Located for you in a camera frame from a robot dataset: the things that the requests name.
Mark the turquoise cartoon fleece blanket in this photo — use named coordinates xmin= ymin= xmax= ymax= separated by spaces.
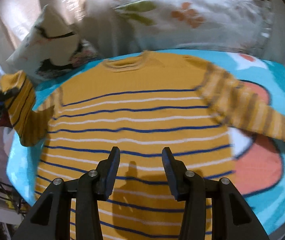
xmin=6 ymin=49 xmax=285 ymax=235

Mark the cream pillow with black print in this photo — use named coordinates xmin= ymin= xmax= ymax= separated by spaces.
xmin=6 ymin=5 xmax=100 ymax=83

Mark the yellow striped sweater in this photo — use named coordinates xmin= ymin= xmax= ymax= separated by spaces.
xmin=0 ymin=50 xmax=285 ymax=240

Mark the white floral pillow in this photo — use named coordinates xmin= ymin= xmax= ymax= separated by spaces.
xmin=84 ymin=0 xmax=274 ymax=56

